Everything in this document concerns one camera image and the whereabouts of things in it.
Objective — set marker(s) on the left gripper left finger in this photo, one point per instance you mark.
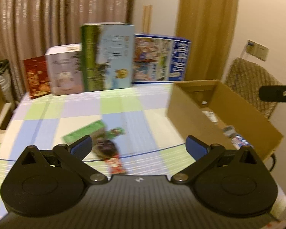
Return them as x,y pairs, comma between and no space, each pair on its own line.
71,158

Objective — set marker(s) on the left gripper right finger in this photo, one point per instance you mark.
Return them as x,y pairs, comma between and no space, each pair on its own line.
205,156

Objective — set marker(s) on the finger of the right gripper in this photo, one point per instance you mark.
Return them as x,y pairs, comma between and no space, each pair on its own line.
273,93

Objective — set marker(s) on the red snack wrapper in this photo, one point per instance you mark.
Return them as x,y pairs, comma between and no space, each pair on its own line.
115,165

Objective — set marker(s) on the white green dinosaur medicine box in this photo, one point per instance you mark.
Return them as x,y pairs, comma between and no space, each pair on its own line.
113,133

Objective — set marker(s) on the blue barcode packet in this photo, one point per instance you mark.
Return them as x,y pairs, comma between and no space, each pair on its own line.
238,141

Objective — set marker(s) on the quilted beige chair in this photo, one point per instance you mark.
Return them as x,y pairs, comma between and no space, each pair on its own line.
245,78

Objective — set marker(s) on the brown cardboard box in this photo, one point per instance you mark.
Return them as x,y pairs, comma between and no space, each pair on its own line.
204,108

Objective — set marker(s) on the checkered bed sheet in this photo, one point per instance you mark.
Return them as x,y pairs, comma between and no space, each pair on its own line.
184,155

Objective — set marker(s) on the white appliance box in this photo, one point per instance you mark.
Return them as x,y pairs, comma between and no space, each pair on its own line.
64,69

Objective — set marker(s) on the brown paper bag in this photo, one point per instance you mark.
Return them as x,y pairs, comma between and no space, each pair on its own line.
7,103

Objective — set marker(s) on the red gift box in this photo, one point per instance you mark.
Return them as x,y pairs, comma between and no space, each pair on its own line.
37,77

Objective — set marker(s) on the blue cartoon milk carton box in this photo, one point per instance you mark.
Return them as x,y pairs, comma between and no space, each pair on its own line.
160,58

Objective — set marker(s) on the green blue milk carton box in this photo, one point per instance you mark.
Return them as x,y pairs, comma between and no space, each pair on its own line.
107,55

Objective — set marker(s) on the pink brown curtain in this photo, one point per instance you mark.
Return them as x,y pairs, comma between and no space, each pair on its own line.
29,27

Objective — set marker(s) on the wooden stick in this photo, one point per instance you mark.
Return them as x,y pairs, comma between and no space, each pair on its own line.
146,19

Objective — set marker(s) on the wall power socket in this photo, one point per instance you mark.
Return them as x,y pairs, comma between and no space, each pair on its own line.
251,47

